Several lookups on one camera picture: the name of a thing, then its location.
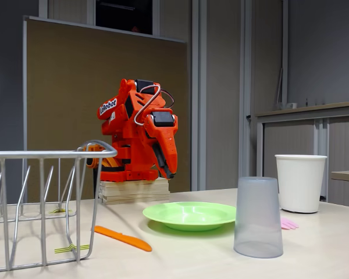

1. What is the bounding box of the pink plastic fork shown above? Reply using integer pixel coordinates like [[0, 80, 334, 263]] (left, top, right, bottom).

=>
[[280, 217, 300, 231]]

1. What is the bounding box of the green plastic plate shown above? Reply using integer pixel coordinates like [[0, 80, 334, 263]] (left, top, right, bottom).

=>
[[142, 202, 237, 233]]

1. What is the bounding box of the grey sliding-door cabinet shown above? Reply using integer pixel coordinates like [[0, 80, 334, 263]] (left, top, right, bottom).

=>
[[255, 100, 349, 209]]

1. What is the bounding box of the white servo cable loop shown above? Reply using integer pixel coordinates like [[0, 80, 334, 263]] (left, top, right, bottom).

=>
[[133, 84, 162, 127]]

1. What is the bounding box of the brown partition board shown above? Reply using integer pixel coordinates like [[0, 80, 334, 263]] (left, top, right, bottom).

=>
[[22, 16, 190, 203]]

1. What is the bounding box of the translucent grey plastic cup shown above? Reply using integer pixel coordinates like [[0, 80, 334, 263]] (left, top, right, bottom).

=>
[[233, 176, 284, 259]]

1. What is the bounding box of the orange plastic knife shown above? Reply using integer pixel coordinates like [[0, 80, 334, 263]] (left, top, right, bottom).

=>
[[93, 225, 154, 253]]

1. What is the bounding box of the orange table clamp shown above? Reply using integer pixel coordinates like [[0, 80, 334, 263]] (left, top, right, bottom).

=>
[[83, 144, 124, 170]]

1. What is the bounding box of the white paper cup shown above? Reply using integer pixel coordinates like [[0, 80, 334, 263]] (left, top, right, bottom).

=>
[[275, 154, 328, 214]]

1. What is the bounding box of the grey leaning strip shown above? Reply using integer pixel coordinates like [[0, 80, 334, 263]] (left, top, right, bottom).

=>
[[275, 68, 284, 110]]

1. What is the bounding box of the dark window panel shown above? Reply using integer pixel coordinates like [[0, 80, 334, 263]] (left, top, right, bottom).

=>
[[95, 0, 154, 35]]

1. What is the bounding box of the wooden base block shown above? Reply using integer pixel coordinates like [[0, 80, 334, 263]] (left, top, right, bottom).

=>
[[98, 176, 171, 206]]

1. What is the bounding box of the thin red servo wire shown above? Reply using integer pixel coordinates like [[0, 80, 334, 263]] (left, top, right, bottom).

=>
[[161, 89, 176, 110]]

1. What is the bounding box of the grey side table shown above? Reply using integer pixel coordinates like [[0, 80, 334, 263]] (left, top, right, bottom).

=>
[[330, 170, 349, 209]]

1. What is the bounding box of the metal wire dish rack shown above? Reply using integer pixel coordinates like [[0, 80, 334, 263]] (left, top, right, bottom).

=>
[[0, 140, 119, 274]]

